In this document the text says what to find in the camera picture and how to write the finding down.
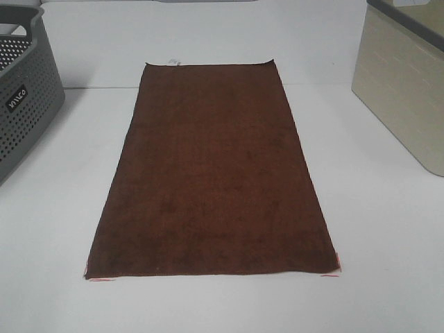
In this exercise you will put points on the brown towel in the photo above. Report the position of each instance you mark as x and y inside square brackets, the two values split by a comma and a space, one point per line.
[211, 179]

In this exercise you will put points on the grey perforated plastic basket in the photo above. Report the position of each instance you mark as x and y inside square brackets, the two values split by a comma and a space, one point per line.
[31, 87]

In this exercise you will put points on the beige storage bin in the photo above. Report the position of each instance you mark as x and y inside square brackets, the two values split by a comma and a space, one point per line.
[399, 75]

